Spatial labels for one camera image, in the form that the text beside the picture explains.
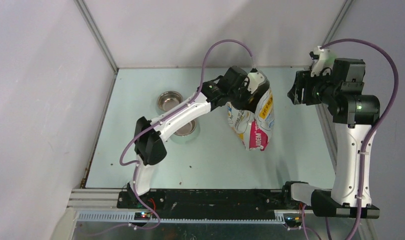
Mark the pet food bag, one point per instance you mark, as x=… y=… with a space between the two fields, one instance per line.
x=254 y=129

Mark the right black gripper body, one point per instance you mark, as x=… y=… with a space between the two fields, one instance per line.
x=315 y=87

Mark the near steel bowl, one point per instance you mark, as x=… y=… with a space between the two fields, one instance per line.
x=187 y=129

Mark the mint double bowl stand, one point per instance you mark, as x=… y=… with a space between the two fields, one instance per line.
x=185 y=139

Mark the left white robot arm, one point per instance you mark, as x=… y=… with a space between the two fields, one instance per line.
x=151 y=135

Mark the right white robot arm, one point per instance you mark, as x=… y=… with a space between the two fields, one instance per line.
x=338 y=83

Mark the far steel bowl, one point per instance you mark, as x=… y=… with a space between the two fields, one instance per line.
x=168 y=100

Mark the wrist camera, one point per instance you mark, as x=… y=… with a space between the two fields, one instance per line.
x=256 y=79
x=323 y=63

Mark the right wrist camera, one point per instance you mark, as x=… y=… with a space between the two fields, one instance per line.
x=323 y=63

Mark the steel bowl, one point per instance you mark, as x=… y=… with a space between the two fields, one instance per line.
x=187 y=129
x=168 y=100

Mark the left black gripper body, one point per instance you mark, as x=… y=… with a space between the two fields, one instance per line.
x=241 y=97

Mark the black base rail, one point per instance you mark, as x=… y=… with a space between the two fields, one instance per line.
x=210 y=204

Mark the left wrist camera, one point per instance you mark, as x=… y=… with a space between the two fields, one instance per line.
x=256 y=79

